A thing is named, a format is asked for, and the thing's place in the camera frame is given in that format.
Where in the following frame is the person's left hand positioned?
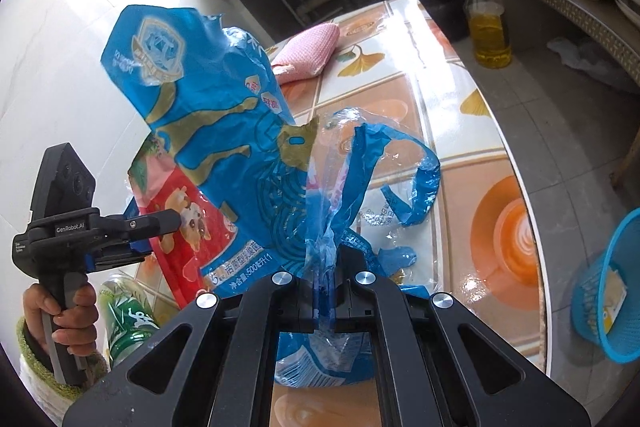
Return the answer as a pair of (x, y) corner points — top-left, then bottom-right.
(22, 281), (99, 358)

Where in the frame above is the green plastic bottle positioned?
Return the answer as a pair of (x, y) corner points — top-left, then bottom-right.
(97, 273), (162, 369)

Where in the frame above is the blue printed plastic pouch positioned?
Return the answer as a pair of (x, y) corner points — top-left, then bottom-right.
(100, 4), (323, 310)

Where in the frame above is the black bucket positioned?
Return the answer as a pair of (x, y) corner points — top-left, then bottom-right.
(413, 0), (469, 42)

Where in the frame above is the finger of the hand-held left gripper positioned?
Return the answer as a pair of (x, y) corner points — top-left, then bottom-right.
(84, 241), (152, 274)
(100, 208), (182, 242)

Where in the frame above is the white plastic bag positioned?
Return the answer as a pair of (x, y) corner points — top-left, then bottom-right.
(546, 36), (627, 88)

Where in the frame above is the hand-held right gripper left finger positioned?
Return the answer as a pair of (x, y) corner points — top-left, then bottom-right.
(62, 272), (321, 427)

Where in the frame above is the clear blue plastic bag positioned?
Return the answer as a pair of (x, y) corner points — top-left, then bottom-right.
(272, 106), (443, 390)

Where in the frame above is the pink cloth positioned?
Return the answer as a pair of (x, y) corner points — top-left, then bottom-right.
(271, 23), (342, 84)

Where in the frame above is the white paper scrap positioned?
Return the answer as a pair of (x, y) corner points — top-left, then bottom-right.
(601, 266), (629, 334)

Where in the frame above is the cooking oil bottle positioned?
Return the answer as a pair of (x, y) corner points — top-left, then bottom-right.
(463, 0), (514, 70)

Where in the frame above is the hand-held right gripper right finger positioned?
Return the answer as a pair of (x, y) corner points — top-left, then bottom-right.
(332, 247), (591, 427)

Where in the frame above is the blue plastic basket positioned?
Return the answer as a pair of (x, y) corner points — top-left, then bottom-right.
(570, 207), (640, 364)

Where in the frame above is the person's left forearm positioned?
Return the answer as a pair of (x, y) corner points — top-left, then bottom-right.
(16, 316), (110, 427)

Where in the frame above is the tiled pattern table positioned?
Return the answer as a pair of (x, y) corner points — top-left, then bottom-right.
(135, 0), (551, 427)

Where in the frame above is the stone kitchen shelf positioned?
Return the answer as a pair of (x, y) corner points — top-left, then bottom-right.
(502, 0), (640, 76)

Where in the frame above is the wooden shelf leg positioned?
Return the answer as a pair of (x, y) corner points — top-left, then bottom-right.
(609, 151), (637, 188)

